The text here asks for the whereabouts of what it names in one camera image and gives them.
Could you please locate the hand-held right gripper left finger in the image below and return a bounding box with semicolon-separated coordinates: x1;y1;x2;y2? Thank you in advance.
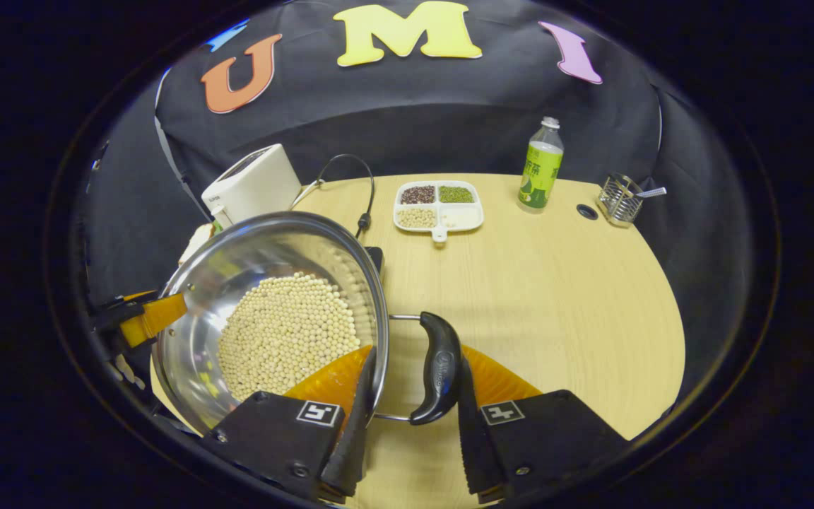
202;345;378;505

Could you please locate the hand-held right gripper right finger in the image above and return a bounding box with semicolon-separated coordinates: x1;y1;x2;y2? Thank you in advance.
458;344;630;505

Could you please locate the stainless steel pot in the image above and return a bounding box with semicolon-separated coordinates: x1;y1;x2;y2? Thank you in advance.
151;211;463;433

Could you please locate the pile of soybeans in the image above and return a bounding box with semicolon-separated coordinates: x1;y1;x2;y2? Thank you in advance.
218;272;362;402

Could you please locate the white toaster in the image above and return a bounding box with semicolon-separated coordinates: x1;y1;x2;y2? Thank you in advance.
201;144;303;228

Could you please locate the white divided bean tray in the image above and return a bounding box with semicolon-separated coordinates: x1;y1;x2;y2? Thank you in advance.
393;180;485;244

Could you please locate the green label drink bottle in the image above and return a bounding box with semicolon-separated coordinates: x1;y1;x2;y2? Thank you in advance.
517;117;565;213

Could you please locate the metal wire utensil holder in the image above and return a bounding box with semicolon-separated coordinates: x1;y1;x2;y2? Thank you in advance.
598;173;644;228

